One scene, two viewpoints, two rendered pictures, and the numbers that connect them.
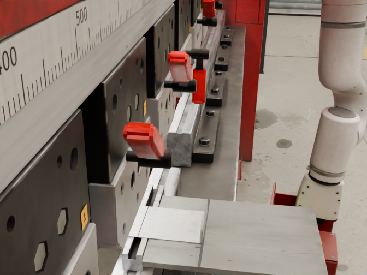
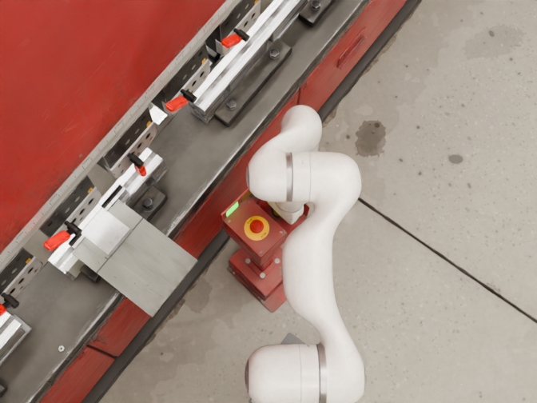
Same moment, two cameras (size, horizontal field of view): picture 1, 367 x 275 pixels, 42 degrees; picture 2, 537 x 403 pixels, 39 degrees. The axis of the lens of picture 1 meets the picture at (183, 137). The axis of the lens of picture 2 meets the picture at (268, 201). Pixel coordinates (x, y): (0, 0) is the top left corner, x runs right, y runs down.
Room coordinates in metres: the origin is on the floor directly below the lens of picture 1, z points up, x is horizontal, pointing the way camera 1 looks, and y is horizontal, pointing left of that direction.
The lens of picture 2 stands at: (0.42, -0.54, 2.86)
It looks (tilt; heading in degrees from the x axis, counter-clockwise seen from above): 74 degrees down; 26
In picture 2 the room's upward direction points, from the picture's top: 5 degrees clockwise
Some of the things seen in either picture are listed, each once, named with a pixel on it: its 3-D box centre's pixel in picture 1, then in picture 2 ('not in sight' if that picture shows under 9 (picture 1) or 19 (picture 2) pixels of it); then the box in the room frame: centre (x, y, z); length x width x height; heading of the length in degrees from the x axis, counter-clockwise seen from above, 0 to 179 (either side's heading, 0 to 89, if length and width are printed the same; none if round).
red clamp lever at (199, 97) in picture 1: (196, 76); (137, 165); (0.78, -0.02, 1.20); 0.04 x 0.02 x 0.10; 83
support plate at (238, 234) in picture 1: (235, 234); (135, 257); (0.61, -0.08, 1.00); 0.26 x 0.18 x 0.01; 83
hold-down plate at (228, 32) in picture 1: (227, 36); not in sight; (2.42, -0.21, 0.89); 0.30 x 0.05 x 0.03; 173
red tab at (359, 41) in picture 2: (240, 162); (353, 48); (1.63, -0.22, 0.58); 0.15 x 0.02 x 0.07; 173
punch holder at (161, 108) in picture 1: (136, 75); (59, 201); (0.61, 0.06, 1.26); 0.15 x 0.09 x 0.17; 173
